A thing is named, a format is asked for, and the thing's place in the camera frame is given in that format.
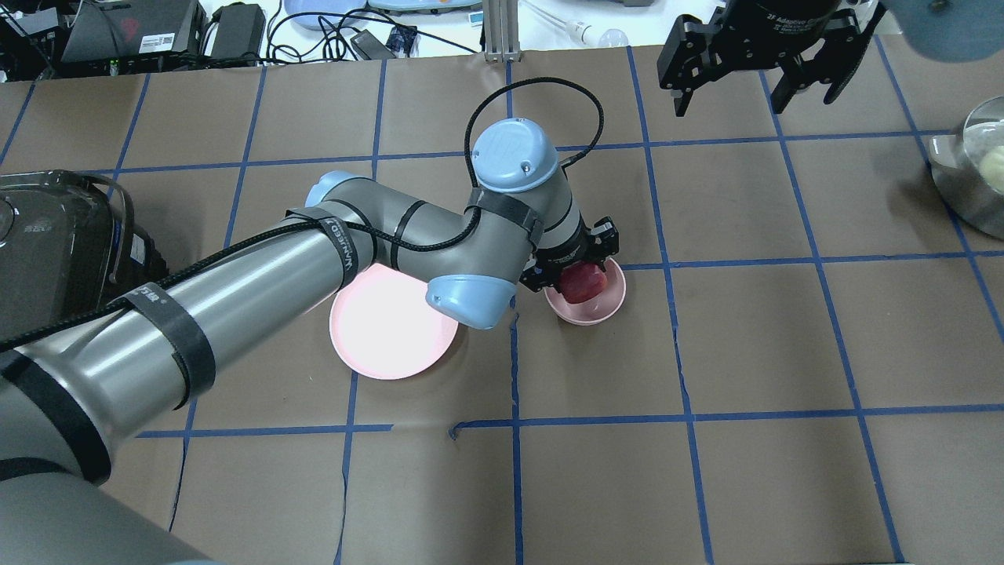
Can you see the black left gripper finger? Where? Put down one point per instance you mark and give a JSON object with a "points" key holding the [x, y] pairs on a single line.
{"points": [[603, 243], [543, 274]]}

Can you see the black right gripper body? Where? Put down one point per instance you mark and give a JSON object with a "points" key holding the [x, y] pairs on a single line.
{"points": [[773, 30]]}

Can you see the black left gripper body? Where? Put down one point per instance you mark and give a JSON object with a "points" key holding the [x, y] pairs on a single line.
{"points": [[566, 254]]}

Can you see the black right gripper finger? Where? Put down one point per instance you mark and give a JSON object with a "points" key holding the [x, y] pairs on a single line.
{"points": [[688, 60], [831, 57]]}

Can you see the red apple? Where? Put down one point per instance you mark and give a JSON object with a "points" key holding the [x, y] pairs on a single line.
{"points": [[582, 282]]}

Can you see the pink bowl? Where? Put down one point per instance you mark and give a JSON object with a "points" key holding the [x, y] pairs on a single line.
{"points": [[599, 308]]}

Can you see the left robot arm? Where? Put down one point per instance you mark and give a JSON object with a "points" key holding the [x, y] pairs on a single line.
{"points": [[75, 391]]}

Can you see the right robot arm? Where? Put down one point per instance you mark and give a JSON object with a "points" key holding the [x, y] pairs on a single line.
{"points": [[947, 31]]}

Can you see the pink plate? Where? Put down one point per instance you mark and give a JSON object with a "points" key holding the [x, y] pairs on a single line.
{"points": [[382, 327]]}

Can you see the blue plate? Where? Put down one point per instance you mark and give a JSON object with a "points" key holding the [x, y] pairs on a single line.
{"points": [[308, 14]]}

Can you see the white steamed bun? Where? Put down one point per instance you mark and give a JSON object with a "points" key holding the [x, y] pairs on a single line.
{"points": [[991, 168]]}

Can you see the black power adapter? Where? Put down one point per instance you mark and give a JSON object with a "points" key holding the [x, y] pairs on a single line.
{"points": [[238, 35]]}

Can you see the dark grey rice cooker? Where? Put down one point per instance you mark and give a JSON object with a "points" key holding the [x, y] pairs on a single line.
{"points": [[70, 243]]}

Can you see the black laptop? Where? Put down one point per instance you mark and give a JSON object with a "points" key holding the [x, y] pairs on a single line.
{"points": [[127, 30]]}

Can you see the aluminium frame post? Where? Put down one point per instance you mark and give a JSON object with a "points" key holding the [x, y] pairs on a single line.
{"points": [[500, 31]]}

